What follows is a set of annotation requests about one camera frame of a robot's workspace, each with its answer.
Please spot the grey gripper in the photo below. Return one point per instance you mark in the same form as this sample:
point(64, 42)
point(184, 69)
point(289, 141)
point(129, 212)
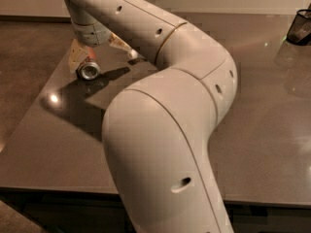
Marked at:
point(91, 36)

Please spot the black mesh pen holder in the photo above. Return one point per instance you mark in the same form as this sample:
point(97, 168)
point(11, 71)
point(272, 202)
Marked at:
point(300, 31)

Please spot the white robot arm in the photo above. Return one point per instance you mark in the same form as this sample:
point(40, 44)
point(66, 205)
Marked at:
point(156, 131)

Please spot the red coke can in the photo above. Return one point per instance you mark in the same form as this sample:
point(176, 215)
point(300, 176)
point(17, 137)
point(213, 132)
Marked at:
point(89, 69)

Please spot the white labelled plastic bottle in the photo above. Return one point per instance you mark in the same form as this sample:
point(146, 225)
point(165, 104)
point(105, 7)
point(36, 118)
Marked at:
point(132, 54)

